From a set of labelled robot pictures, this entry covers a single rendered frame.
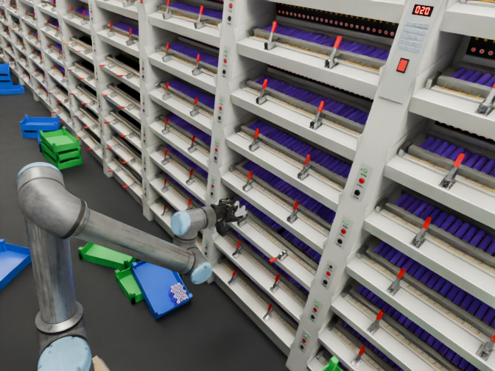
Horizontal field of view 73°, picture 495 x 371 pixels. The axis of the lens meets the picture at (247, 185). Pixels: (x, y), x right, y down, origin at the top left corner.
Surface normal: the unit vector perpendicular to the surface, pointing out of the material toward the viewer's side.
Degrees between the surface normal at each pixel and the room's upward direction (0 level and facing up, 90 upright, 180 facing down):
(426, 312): 21
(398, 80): 90
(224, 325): 0
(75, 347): 2
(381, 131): 90
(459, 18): 111
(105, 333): 0
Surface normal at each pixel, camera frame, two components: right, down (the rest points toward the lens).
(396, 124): -0.73, 0.25
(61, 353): 0.12, -0.84
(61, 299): 0.72, 0.39
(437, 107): -0.73, 0.55
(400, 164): -0.14, -0.71
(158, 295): 0.40, -0.59
